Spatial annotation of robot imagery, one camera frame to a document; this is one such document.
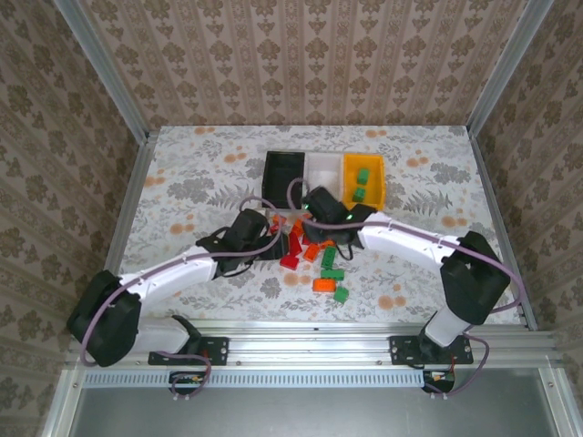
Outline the floral patterned table cover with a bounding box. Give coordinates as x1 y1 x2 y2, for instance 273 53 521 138
104 125 525 325

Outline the aluminium lower frame rail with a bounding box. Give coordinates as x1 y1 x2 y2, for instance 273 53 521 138
538 367 582 437
40 368 86 437

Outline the aluminium table side rail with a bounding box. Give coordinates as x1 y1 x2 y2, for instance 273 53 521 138
467 129 538 332
103 130 160 277

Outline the small black connector box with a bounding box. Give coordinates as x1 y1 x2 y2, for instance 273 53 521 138
169 371 206 388
422 369 456 392

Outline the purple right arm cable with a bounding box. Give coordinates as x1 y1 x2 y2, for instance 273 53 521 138
289 178 529 401

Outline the white plastic bin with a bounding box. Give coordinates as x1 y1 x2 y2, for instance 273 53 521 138
303 153 345 201

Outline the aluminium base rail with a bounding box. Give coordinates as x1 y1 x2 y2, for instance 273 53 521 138
67 318 564 370

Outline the grey metal panel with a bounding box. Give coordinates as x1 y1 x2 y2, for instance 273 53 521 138
67 368 564 437

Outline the yellow plastic bin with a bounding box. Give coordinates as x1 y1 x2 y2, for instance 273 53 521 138
341 153 387 211

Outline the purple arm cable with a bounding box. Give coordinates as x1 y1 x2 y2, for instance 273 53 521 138
79 195 286 402
289 178 529 401

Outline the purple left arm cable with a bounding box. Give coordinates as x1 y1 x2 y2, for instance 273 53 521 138
79 195 286 402

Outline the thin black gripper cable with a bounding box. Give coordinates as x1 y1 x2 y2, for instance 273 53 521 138
218 254 256 279
334 236 365 261

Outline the black plastic bin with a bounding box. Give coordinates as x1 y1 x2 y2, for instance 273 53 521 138
261 150 306 210

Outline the grey slotted cable duct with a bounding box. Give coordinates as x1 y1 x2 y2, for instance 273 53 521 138
84 369 432 389

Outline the thin black left gripper cable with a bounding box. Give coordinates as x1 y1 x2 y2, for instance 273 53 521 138
218 254 256 279

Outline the thin black right gripper cable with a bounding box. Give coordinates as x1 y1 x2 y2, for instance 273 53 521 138
334 236 365 261

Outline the aluminium upright frame post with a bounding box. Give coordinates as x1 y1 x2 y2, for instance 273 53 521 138
465 0 556 136
52 0 152 140

